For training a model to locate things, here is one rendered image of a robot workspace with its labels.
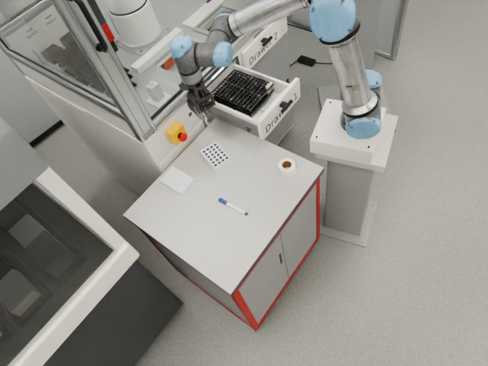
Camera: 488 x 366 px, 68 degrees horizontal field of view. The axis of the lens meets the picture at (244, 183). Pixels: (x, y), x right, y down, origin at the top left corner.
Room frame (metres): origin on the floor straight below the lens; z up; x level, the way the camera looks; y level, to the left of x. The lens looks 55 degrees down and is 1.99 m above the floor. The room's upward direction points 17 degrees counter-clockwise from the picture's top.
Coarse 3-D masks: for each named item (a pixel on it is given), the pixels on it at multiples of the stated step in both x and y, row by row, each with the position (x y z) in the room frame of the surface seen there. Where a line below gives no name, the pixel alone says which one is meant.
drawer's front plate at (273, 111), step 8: (296, 80) 1.16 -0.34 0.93; (288, 88) 1.13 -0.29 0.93; (296, 88) 1.15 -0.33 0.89; (280, 96) 1.10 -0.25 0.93; (288, 96) 1.11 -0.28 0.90; (296, 96) 1.15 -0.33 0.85; (272, 104) 1.07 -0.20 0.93; (272, 112) 1.04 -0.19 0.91; (264, 120) 1.01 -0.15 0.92; (272, 120) 1.04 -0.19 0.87; (280, 120) 1.07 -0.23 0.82; (264, 128) 1.00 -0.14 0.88; (272, 128) 1.03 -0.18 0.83; (264, 136) 1.00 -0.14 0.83
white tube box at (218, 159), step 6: (216, 144) 1.07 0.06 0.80; (204, 150) 1.05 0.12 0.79; (210, 150) 1.04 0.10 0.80; (216, 150) 1.03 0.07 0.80; (222, 150) 1.02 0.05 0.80; (204, 156) 1.02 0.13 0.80; (210, 156) 1.01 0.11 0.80; (216, 156) 1.00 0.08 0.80; (222, 156) 0.99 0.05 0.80; (228, 156) 0.98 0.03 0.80; (210, 162) 0.98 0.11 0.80; (216, 162) 0.97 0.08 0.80; (222, 162) 0.96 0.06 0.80; (228, 162) 0.96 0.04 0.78; (216, 168) 0.94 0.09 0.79; (222, 168) 0.95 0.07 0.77
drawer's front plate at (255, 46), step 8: (272, 24) 1.59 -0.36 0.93; (264, 32) 1.54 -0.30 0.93; (272, 32) 1.58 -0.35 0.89; (256, 40) 1.50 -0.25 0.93; (272, 40) 1.57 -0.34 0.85; (248, 48) 1.46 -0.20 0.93; (256, 48) 1.49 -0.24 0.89; (248, 56) 1.45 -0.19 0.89; (256, 56) 1.49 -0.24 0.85; (248, 64) 1.45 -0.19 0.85
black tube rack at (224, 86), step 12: (240, 72) 1.35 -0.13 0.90; (228, 84) 1.29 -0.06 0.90; (240, 84) 1.27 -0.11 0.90; (252, 84) 1.25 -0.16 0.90; (264, 84) 1.22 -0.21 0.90; (216, 96) 1.24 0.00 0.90; (228, 96) 1.23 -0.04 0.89; (240, 96) 1.20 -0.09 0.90; (252, 96) 1.18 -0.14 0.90; (264, 96) 1.18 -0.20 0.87; (240, 108) 1.16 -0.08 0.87
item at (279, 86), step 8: (232, 64) 1.43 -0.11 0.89; (224, 72) 1.39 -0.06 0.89; (248, 72) 1.35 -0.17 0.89; (256, 72) 1.32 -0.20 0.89; (216, 80) 1.35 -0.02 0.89; (264, 80) 1.28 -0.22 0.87; (272, 80) 1.25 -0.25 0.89; (208, 88) 1.32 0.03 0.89; (280, 88) 1.22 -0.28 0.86; (216, 104) 1.20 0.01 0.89; (264, 104) 1.17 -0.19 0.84; (216, 112) 1.20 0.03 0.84; (224, 112) 1.16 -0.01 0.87; (232, 112) 1.13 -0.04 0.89; (240, 112) 1.17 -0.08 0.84; (256, 112) 1.14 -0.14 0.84; (264, 112) 1.13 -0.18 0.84; (232, 120) 1.13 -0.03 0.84; (240, 120) 1.09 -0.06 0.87; (248, 120) 1.06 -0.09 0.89; (256, 120) 1.04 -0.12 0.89; (256, 128) 1.03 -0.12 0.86
